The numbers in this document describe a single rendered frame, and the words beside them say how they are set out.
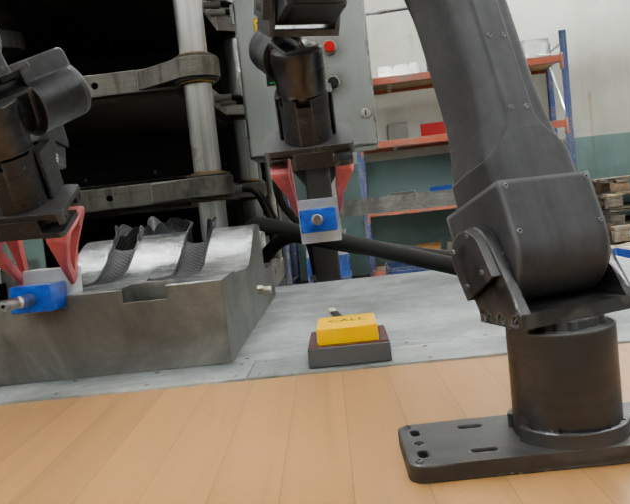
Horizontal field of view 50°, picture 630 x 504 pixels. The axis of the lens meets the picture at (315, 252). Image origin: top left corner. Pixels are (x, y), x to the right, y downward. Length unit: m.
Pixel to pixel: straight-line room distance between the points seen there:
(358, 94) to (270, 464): 1.23
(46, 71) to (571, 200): 0.52
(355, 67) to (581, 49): 6.24
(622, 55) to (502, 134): 7.43
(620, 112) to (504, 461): 7.42
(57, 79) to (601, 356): 0.56
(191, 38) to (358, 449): 1.17
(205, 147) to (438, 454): 1.14
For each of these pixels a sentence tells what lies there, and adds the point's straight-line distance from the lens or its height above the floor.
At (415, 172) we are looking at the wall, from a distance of 7.37.
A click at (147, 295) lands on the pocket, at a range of 0.79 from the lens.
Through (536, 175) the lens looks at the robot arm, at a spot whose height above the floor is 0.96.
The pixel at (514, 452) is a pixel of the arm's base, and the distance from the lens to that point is 0.41.
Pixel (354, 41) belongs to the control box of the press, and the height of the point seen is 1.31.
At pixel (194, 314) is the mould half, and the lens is 0.73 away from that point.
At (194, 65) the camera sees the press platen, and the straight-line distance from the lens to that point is 1.48.
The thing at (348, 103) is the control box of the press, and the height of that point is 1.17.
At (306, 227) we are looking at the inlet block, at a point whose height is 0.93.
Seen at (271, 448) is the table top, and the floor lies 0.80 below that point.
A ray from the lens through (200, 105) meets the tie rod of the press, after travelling 1.49.
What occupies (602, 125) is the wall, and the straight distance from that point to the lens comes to 7.71.
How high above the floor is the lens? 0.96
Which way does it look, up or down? 4 degrees down
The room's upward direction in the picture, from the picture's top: 6 degrees counter-clockwise
